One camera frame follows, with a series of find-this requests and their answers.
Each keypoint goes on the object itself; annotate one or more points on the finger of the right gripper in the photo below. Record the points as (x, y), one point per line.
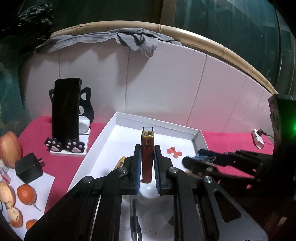
(199, 166)
(220, 159)

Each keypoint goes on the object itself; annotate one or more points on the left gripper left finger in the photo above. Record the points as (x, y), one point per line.
(132, 178)

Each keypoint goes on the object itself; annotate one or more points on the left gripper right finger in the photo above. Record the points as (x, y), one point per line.
(161, 166)

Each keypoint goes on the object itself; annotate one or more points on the red lighter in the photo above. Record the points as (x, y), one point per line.
(147, 153)

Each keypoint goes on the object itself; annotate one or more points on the white shallow cardboard tray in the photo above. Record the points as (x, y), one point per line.
(97, 189)

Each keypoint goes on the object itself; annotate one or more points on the clear black pen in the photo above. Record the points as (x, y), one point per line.
(135, 228)

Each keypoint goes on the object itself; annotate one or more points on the black cat phone stand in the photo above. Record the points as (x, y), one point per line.
(76, 145)

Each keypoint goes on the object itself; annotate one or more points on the white earbud case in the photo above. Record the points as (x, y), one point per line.
(84, 124)

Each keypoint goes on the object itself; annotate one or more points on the black smartphone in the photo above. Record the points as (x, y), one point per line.
(65, 109)

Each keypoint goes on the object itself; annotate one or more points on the black power adapter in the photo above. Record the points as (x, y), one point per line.
(29, 168)

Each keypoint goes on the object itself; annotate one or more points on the orange tangerine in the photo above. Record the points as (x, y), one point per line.
(26, 194)

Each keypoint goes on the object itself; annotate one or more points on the red apple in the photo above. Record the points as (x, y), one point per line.
(10, 149)

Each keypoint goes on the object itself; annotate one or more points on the grey cloth on chair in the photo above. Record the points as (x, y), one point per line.
(137, 39)

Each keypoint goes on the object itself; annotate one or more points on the white charger with cable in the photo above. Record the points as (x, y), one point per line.
(257, 137)

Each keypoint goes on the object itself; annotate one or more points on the bamboo chair frame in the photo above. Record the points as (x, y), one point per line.
(187, 38)

